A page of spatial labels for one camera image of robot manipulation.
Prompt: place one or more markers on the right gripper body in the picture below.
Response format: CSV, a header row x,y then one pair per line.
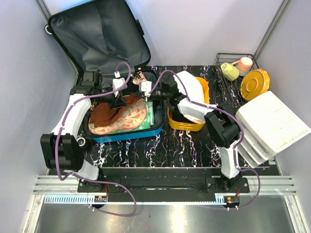
x,y
159,95

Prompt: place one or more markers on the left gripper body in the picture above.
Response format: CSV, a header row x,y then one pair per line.
x,y
110,99

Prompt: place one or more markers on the pink floral patterned cloth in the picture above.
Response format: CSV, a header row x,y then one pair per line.
x,y
130,119

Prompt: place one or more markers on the brown knitted towel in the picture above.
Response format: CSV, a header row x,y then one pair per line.
x,y
103,116

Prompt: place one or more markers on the green white tie-dye cloth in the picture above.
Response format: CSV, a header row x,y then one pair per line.
x,y
149,119

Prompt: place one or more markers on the white garment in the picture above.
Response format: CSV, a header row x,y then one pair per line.
x,y
189,86

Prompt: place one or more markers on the blue fish-print suitcase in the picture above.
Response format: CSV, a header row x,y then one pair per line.
x,y
97,36

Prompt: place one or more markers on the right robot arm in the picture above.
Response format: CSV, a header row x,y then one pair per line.
x,y
223,128

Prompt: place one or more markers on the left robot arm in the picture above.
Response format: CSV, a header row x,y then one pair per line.
x,y
60,148

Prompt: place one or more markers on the black floral print garment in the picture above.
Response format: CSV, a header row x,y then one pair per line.
x,y
138,77

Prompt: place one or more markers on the orange plastic basket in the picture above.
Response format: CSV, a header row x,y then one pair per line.
x,y
182,123

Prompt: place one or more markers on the green cup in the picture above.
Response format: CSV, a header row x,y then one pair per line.
x,y
229,71

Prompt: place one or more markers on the pink cup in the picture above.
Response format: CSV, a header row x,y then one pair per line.
x,y
243,65

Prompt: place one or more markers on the yellow plate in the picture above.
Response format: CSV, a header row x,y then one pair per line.
x,y
255,83

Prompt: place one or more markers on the white drawer organizer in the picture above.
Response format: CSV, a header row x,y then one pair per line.
x,y
269,128

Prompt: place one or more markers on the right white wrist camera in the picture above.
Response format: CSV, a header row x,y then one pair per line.
x,y
145,88

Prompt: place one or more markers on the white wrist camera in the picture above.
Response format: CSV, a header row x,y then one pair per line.
x,y
118,83
145,88

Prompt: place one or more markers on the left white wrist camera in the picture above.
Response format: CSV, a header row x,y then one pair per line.
x,y
118,83

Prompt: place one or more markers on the black wire dish rack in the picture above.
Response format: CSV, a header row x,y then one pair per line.
x,y
231,89

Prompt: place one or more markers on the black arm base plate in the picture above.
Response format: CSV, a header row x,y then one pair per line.
x,y
168,184

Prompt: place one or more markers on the aluminium rail frame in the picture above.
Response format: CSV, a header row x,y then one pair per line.
x,y
73,206

